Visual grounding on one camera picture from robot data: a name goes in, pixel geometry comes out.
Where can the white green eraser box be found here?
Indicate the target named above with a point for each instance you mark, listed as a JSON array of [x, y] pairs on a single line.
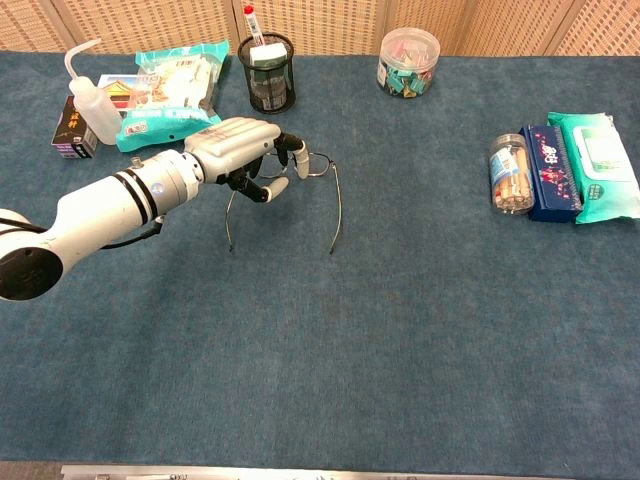
[[267, 52]]

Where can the blue felt table cover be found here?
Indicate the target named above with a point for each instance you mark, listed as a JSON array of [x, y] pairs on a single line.
[[320, 325]]

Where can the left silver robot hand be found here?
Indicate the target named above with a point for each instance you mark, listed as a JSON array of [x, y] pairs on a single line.
[[230, 145]]

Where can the teal wet wipes pack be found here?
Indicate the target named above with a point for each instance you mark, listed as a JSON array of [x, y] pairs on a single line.
[[605, 165]]

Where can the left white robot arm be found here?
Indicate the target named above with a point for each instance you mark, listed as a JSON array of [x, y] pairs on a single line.
[[100, 200]]

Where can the clear jar of biscuit sticks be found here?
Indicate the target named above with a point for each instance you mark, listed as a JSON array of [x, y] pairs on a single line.
[[510, 175]]

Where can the black box gold characters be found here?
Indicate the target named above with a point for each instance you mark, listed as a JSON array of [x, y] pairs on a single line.
[[70, 135]]

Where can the black mesh pen holder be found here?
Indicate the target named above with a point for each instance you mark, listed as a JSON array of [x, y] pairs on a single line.
[[270, 95]]

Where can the clear jar of binder clips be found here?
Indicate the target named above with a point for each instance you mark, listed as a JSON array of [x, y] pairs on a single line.
[[407, 65]]

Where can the red capped marker pen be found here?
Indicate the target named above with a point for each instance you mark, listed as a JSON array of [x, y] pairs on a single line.
[[252, 25]]

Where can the translucent squeeze wash bottle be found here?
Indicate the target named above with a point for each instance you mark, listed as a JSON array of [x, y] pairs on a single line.
[[95, 110]]

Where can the postcard with red building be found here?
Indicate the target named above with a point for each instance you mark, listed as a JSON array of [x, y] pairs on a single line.
[[117, 85]]

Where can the teal white snack bag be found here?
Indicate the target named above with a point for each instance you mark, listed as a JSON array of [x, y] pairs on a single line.
[[165, 90]]

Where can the aluminium table edge rail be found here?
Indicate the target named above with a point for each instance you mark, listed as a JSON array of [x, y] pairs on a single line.
[[300, 472]]

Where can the dark blue floral box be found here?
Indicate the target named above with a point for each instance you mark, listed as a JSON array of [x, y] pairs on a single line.
[[550, 175]]

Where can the thin-framed eyeglasses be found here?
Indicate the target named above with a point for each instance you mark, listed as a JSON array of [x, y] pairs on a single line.
[[340, 200]]

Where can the woven wicker folding screen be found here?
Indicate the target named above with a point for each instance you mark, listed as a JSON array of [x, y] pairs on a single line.
[[150, 25]]

